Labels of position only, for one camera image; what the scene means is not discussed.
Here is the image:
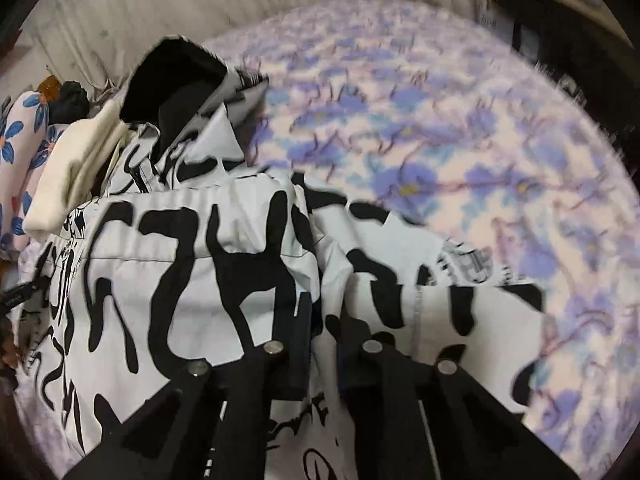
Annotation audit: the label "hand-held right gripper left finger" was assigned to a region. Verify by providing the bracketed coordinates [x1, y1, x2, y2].
[62, 305, 316, 480]

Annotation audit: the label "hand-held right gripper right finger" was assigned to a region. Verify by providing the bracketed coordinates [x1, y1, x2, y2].
[337, 317, 581, 480]

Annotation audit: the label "white black lettered jacket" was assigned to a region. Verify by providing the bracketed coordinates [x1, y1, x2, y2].
[20, 35, 546, 480]

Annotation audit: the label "dark clothes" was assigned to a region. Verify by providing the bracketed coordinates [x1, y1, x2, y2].
[55, 80, 92, 124]

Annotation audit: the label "purple floral blanket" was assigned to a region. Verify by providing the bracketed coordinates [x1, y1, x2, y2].
[15, 0, 638, 461]

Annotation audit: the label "folded white fleece garment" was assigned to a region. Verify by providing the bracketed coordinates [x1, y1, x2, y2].
[22, 97, 136, 236]

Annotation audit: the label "black white patterned cloth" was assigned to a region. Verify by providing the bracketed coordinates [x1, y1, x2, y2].
[535, 60, 640, 152]

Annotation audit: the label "rolled pink blue-flower quilt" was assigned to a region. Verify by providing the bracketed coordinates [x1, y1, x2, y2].
[0, 87, 66, 252]

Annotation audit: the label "white curtain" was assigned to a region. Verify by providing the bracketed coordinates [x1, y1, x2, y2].
[20, 0, 488, 92]

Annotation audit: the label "white printed box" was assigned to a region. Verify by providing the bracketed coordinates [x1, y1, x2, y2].
[475, 4, 501, 37]

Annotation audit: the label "black case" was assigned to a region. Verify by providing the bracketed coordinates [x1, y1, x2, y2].
[492, 0, 542, 62]

